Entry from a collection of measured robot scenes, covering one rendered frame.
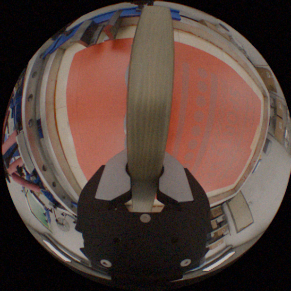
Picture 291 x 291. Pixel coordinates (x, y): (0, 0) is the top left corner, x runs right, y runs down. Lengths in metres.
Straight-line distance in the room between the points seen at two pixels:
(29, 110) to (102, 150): 0.25
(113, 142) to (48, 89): 0.21
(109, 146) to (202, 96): 0.20
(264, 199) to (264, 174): 0.86
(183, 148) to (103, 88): 0.19
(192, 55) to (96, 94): 0.19
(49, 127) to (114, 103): 0.17
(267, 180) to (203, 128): 3.62
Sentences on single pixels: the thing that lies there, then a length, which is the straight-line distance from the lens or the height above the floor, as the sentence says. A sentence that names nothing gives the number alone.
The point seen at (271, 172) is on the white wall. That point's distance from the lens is 3.67.
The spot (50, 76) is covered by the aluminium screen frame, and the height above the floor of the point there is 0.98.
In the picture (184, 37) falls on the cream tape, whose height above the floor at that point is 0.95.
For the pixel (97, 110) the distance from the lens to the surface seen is 0.18.
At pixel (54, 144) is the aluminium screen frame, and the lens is 0.27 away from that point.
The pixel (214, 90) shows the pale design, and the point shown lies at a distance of 0.21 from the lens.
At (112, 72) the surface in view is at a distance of 0.18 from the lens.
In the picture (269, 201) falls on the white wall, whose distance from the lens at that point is 3.90.
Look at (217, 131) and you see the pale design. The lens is 0.23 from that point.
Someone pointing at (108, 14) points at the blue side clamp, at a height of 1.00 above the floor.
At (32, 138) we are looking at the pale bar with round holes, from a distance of 0.30.
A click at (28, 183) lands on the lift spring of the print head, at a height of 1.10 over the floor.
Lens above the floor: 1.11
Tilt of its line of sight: 62 degrees down
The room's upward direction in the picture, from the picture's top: 178 degrees clockwise
